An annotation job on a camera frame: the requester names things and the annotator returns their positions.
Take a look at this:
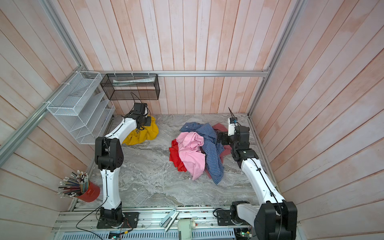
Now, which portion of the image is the yellow t-shirt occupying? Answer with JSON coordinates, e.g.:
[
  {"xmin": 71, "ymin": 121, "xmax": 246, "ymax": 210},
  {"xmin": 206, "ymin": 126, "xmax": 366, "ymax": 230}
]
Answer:
[{"xmin": 123, "ymin": 116, "xmax": 159, "ymax": 146}]

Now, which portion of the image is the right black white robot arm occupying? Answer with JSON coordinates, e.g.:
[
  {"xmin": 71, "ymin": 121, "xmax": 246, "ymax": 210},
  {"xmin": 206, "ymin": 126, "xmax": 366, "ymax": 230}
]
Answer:
[{"xmin": 218, "ymin": 123, "xmax": 298, "ymax": 240}]

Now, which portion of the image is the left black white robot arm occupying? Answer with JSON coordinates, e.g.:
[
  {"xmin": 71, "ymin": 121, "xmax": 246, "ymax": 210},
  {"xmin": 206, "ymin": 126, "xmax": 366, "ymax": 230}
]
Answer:
[{"xmin": 95, "ymin": 103, "xmax": 151, "ymax": 228}]

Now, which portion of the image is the red cloth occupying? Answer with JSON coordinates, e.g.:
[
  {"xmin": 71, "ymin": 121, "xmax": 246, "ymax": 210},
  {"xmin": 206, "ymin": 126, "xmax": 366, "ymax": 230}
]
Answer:
[{"xmin": 169, "ymin": 139, "xmax": 187, "ymax": 172}]

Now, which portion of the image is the blue checkered shirt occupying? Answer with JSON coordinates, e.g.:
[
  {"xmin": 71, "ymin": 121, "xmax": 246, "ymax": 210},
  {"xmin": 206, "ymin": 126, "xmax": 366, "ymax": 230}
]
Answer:
[{"xmin": 180, "ymin": 122, "xmax": 224, "ymax": 185}]

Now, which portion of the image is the pink shirt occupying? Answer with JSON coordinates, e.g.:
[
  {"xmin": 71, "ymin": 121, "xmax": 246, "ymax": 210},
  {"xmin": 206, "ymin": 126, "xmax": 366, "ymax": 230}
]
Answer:
[{"xmin": 176, "ymin": 132, "xmax": 206, "ymax": 181}]

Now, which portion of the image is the beige plastic box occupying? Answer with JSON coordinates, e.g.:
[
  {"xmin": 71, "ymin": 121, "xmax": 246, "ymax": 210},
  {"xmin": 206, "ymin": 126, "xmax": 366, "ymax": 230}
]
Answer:
[{"xmin": 178, "ymin": 219, "xmax": 196, "ymax": 240}]

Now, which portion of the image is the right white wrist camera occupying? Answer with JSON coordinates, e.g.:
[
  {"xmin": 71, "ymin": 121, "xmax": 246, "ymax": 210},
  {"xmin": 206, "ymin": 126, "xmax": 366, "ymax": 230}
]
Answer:
[{"xmin": 228, "ymin": 117, "xmax": 238, "ymax": 137}]

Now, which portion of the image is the black wire mesh basket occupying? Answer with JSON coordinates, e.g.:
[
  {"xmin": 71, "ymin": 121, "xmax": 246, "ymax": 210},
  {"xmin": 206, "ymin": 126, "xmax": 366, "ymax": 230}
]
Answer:
[{"xmin": 101, "ymin": 73, "xmax": 161, "ymax": 101}]

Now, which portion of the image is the white wire mesh shelf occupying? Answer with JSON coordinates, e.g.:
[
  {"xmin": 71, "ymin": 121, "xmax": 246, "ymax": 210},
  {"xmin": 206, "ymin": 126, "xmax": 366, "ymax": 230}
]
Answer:
[{"xmin": 47, "ymin": 72, "xmax": 115, "ymax": 145}]

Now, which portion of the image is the horizontal aluminium rail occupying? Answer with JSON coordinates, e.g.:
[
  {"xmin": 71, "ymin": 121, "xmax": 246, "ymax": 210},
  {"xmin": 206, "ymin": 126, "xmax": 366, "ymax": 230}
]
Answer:
[{"xmin": 98, "ymin": 70, "xmax": 269, "ymax": 77}]

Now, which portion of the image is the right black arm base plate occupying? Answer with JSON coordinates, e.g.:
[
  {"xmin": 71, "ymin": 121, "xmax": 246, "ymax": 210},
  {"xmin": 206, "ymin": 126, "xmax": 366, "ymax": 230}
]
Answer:
[{"xmin": 213, "ymin": 208, "xmax": 242, "ymax": 226}]

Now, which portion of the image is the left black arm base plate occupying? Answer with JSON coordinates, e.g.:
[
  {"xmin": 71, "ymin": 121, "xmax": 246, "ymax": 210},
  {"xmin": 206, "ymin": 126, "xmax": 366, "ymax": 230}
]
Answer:
[{"xmin": 97, "ymin": 211, "xmax": 140, "ymax": 229}]

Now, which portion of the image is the silver metal bracket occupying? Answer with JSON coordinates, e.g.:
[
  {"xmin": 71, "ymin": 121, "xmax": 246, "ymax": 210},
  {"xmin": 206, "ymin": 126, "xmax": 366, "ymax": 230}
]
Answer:
[{"xmin": 160, "ymin": 209, "xmax": 180, "ymax": 232}]

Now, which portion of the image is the left aluminium frame rail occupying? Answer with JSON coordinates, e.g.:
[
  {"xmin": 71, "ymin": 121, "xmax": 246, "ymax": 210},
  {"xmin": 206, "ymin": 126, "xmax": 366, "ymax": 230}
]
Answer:
[{"xmin": 1, "ymin": 65, "xmax": 85, "ymax": 167}]

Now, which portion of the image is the aluminium frame rail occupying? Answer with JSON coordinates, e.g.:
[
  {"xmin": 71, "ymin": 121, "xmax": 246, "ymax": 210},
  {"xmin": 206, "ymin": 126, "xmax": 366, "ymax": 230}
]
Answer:
[
  {"xmin": 1, "ymin": 65, "xmax": 85, "ymax": 167},
  {"xmin": 247, "ymin": 1, "xmax": 308, "ymax": 117}
]

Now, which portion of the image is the right aluminium frame rail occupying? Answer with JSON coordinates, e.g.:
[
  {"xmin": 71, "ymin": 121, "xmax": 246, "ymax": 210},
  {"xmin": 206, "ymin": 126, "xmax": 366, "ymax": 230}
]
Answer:
[{"xmin": 247, "ymin": 1, "xmax": 308, "ymax": 117}]

